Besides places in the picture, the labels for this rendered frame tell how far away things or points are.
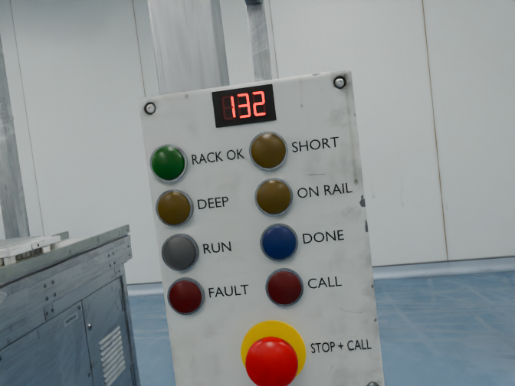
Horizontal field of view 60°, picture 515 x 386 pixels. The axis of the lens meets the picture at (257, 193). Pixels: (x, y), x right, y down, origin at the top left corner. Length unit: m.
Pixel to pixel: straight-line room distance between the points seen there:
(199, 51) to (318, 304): 0.25
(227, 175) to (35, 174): 4.32
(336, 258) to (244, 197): 0.09
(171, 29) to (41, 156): 4.19
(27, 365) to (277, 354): 1.15
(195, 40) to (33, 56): 4.31
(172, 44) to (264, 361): 0.29
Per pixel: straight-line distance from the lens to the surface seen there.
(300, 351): 0.38
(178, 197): 0.36
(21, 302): 1.33
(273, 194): 0.34
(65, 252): 1.50
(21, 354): 1.42
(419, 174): 3.77
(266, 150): 0.34
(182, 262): 0.36
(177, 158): 0.35
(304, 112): 0.35
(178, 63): 0.43
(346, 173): 0.35
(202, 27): 0.44
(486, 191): 3.89
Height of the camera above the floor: 1.00
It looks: 3 degrees down
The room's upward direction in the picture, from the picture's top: 7 degrees counter-clockwise
